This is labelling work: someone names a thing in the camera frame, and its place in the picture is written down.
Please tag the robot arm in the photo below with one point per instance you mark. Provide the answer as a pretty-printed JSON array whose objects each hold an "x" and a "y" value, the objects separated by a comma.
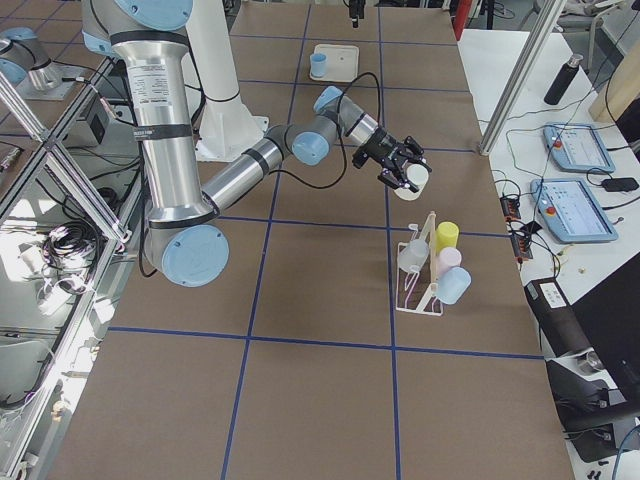
[{"x": 168, "y": 101}]

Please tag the pink plastic cup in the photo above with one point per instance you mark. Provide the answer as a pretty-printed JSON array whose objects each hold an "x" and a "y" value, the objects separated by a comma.
[{"x": 447, "y": 258}]

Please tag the aluminium frame post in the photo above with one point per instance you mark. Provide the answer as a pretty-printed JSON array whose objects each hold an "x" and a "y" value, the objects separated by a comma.
[{"x": 527, "y": 59}]

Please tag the blue teach pendant near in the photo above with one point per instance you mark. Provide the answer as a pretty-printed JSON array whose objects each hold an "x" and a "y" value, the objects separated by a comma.
[{"x": 571, "y": 212}]

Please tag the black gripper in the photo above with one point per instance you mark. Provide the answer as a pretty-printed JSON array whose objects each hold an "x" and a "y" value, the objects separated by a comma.
[
  {"x": 381, "y": 145},
  {"x": 356, "y": 10}
]

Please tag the black water bottle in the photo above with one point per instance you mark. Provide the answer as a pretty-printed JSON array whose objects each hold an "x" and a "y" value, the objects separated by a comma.
[{"x": 563, "y": 79}]

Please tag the yellow plastic cup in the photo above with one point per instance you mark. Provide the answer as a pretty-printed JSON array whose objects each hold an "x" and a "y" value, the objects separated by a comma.
[{"x": 447, "y": 234}]

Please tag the blue teach pendant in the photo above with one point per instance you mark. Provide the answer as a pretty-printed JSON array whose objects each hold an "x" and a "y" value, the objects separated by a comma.
[
  {"x": 577, "y": 148},
  {"x": 571, "y": 212}
]

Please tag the black monitor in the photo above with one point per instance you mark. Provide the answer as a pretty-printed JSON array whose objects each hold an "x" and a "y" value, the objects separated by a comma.
[{"x": 609, "y": 317}]

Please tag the blue teach pendant far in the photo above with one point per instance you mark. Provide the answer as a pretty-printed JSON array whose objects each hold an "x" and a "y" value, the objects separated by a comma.
[{"x": 577, "y": 148}]

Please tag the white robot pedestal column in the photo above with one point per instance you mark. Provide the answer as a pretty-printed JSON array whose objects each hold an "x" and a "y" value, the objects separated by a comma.
[{"x": 227, "y": 127}]

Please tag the black handheld remote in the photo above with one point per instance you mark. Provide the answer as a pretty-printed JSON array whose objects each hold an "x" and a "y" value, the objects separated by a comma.
[{"x": 622, "y": 184}]

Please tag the white wire cup rack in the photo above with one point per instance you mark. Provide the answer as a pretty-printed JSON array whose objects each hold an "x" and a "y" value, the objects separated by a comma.
[{"x": 416, "y": 292}]

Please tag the white plastic tray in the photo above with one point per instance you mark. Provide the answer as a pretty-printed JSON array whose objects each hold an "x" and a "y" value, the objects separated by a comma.
[{"x": 342, "y": 62}]

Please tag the blue plastic cup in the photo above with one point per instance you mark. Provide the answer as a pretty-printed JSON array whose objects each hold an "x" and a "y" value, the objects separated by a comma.
[
  {"x": 452, "y": 285},
  {"x": 318, "y": 65}
]

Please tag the pale green plastic cup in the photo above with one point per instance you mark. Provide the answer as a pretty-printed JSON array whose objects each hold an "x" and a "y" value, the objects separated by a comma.
[{"x": 418, "y": 175}]

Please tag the grey plastic cup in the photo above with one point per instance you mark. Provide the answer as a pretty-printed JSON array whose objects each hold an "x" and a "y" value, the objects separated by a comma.
[{"x": 413, "y": 256}]

